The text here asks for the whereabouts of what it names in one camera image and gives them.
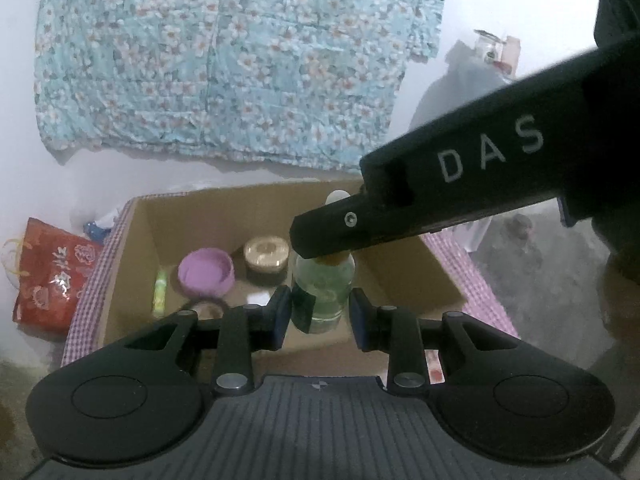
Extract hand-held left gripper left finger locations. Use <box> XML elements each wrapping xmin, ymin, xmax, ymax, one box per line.
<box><xmin>122</xmin><ymin>285</ymin><xmax>292</xmax><ymax>395</ymax></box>

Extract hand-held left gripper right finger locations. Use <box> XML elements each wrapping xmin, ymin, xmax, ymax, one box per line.
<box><xmin>349</xmin><ymin>287</ymin><xmax>521</xmax><ymax>392</ymax></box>

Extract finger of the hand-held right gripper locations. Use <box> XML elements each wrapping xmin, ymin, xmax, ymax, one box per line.
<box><xmin>291</xmin><ymin>192</ymin><xmax>433</xmax><ymax>261</ymax></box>

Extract green dropper bottle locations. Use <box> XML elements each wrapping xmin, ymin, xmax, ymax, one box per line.
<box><xmin>291</xmin><ymin>189</ymin><xmax>357</xmax><ymax>335</ymax></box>

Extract gold lid cream jar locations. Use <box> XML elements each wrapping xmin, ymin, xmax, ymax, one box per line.
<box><xmin>243</xmin><ymin>236</ymin><xmax>291</xmax><ymax>275</ymax></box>

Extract brown cardboard box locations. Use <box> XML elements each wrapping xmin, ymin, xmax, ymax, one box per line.
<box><xmin>102</xmin><ymin>180</ymin><xmax>468</xmax><ymax>356</ymax></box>

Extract black tape roll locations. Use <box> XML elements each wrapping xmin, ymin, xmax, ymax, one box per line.
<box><xmin>181</xmin><ymin>299</ymin><xmax>224</xmax><ymax>321</ymax></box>

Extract purple plastic lid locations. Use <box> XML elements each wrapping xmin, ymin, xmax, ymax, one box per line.
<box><xmin>177</xmin><ymin>248</ymin><xmax>235</xmax><ymax>298</ymax></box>

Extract green lip balm tube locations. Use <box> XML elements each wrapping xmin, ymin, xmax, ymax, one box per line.
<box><xmin>151</xmin><ymin>267</ymin><xmax>169</xmax><ymax>318</ymax></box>

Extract blue water jug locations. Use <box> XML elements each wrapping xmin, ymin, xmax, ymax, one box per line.
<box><xmin>409</xmin><ymin>40</ymin><xmax>516</xmax><ymax>136</ymax></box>

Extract white water dispenser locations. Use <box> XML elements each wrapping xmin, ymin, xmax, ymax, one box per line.
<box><xmin>452</xmin><ymin>220</ymin><xmax>495</xmax><ymax>256</ymax></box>

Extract purple checkered tablecloth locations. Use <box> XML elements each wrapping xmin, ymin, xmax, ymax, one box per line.
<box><xmin>60</xmin><ymin>195</ymin><xmax>521</xmax><ymax>386</ymax></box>

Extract teal floral cloth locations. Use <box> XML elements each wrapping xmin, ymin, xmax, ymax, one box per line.
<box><xmin>32</xmin><ymin>0</ymin><xmax>448</xmax><ymax>171</ymax></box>

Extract small blue object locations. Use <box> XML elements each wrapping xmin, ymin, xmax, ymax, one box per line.
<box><xmin>84</xmin><ymin>212</ymin><xmax>118</xmax><ymax>241</ymax></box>

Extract red patterned bag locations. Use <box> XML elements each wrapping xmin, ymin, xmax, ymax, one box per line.
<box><xmin>2</xmin><ymin>217</ymin><xmax>103</xmax><ymax>333</ymax></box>

